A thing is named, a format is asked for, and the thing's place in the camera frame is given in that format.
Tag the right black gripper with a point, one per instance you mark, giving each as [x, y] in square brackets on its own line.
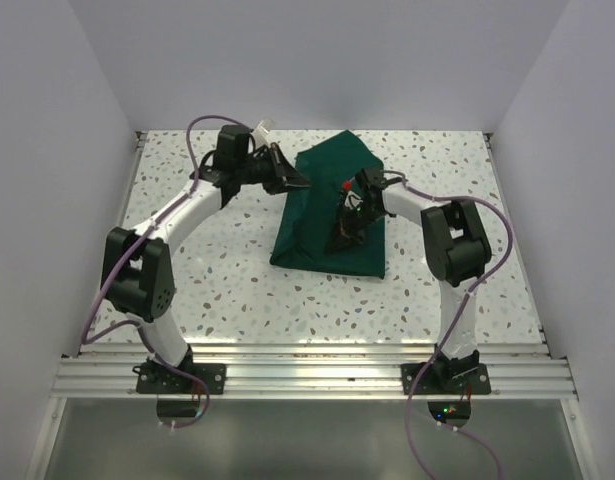
[348, 235]

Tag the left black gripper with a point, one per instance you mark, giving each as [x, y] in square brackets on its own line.
[283, 177]

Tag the green surgical drape cloth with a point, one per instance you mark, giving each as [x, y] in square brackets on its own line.
[309, 215]

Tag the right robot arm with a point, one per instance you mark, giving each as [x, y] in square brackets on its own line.
[456, 250]

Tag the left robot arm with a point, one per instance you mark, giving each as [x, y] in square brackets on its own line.
[138, 278]

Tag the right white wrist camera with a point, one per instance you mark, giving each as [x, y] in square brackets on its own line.
[349, 199]

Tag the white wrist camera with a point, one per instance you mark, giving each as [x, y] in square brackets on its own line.
[349, 199]
[261, 133]

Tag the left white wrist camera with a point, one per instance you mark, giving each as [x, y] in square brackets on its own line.
[261, 133]

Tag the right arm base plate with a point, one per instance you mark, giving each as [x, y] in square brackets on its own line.
[475, 382]

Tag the aluminium rail frame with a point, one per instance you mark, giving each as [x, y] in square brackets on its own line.
[301, 335]

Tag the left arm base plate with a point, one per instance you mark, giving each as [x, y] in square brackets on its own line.
[154, 378]

